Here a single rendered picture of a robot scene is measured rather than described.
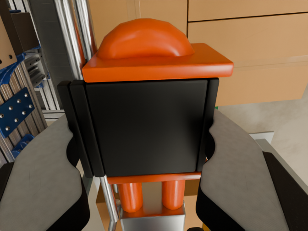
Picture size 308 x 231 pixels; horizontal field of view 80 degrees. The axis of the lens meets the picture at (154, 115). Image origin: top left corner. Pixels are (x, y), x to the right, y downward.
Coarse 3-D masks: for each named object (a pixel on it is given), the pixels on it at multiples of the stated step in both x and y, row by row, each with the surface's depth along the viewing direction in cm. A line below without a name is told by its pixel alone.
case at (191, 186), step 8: (112, 184) 71; (192, 184) 70; (184, 192) 67; (192, 192) 67; (96, 200) 65; (104, 200) 65; (184, 200) 67; (192, 200) 67; (104, 208) 66; (192, 208) 70; (104, 216) 69; (192, 216) 73; (104, 224) 72; (120, 224) 73; (192, 224) 76; (200, 224) 76
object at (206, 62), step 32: (96, 64) 9; (128, 64) 9; (160, 64) 9; (192, 64) 9; (224, 64) 9; (96, 96) 9; (128, 96) 9; (160, 96) 10; (192, 96) 10; (96, 128) 10; (128, 128) 11; (160, 128) 11; (192, 128) 11; (128, 160) 12; (160, 160) 12; (192, 160) 12
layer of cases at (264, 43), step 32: (96, 0) 67; (128, 0) 68; (160, 0) 68; (192, 0) 69; (224, 0) 70; (256, 0) 70; (288, 0) 71; (96, 32) 73; (192, 32) 75; (224, 32) 76; (256, 32) 76; (288, 32) 77; (256, 64) 84; (288, 64) 84; (224, 96) 91; (256, 96) 92; (288, 96) 93
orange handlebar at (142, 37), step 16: (112, 32) 10; (128, 32) 9; (144, 32) 9; (160, 32) 9; (176, 32) 10; (112, 48) 10; (128, 48) 10; (144, 48) 10; (160, 48) 10; (176, 48) 10; (192, 48) 11; (128, 192) 16; (176, 192) 16; (128, 208) 17; (176, 208) 17
